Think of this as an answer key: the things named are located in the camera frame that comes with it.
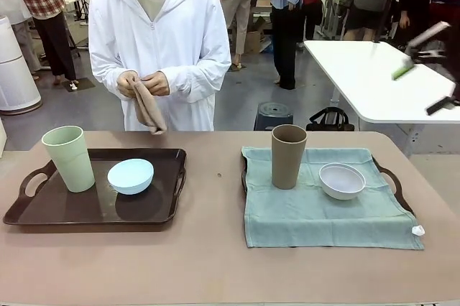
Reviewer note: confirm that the white bowl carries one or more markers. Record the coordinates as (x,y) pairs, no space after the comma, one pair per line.
(339,191)

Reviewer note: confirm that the black bag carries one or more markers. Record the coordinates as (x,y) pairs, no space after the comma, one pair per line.
(330,121)

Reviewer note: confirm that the grey plastic stool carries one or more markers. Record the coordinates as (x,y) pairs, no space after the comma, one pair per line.
(273,115)

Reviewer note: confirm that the bystander in red shorts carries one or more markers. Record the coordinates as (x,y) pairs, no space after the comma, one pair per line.
(447,15)

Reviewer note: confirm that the person's right hand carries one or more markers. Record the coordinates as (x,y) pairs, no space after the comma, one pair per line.
(127,85)

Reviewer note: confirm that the cardboard box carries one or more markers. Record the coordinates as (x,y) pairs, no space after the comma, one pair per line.
(253,42)

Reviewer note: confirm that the light blue bowl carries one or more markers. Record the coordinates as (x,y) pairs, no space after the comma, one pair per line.
(129,176)

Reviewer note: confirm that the bystander in beige trousers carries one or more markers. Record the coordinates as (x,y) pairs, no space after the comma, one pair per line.
(239,4)

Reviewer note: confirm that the white box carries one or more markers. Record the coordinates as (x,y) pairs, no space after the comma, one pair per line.
(2,141)

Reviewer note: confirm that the person's left forearm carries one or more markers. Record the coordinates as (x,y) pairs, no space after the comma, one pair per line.
(197,79)

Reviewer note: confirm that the person's left hand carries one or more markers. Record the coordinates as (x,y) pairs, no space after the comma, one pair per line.
(158,85)

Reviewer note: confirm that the person's right forearm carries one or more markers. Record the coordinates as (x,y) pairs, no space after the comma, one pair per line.
(106,69)

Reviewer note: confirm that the tall brown cup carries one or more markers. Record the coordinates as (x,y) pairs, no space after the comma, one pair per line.
(287,162)

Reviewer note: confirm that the white air purifier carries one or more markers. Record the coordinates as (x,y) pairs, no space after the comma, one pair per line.
(18,79)

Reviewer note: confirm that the tall light green cup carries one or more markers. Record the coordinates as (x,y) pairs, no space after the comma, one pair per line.
(72,162)

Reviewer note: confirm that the teal cloth mat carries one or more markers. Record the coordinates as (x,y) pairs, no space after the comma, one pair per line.
(305,220)

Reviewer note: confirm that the beige cloth mat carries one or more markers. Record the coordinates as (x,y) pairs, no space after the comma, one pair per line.
(149,115)

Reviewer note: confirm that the white side table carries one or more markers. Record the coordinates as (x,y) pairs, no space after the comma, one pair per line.
(359,79)

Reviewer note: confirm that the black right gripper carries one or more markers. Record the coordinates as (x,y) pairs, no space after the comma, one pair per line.
(455,76)

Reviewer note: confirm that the person in white jacket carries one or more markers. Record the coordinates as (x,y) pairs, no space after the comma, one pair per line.
(161,51)

